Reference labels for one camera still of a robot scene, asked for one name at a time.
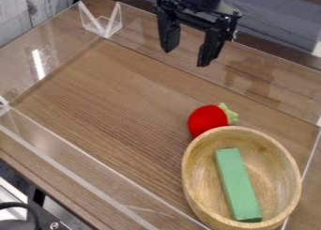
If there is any clear acrylic corner bracket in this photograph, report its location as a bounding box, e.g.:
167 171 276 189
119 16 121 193
78 2 123 38

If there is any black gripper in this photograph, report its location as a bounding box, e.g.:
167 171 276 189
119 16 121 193
157 0 242 67

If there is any black cable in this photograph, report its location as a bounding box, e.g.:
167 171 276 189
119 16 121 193
0 202 42 230

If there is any black table leg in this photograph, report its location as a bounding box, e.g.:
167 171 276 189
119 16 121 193
28 187 47 207

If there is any green rectangular block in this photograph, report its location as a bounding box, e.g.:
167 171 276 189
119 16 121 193
214 148 262 222

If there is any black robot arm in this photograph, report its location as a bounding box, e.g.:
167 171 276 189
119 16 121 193
154 0 242 67

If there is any red plush strawberry toy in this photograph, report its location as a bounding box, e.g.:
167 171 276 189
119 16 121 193
188 102 240 137

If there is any brown wooden bowl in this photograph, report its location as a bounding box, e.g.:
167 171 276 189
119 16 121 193
182 127 303 230

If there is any clear acrylic barrier wall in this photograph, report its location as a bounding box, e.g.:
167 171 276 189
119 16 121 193
0 97 209 230

